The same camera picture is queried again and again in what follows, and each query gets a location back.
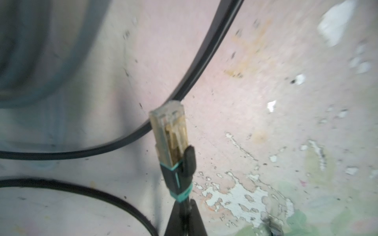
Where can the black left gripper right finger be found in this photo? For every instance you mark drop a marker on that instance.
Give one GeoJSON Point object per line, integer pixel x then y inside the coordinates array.
{"type": "Point", "coordinates": [195, 223]}

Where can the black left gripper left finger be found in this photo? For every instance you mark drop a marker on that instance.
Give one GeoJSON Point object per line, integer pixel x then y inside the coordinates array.
{"type": "Point", "coordinates": [175, 226]}

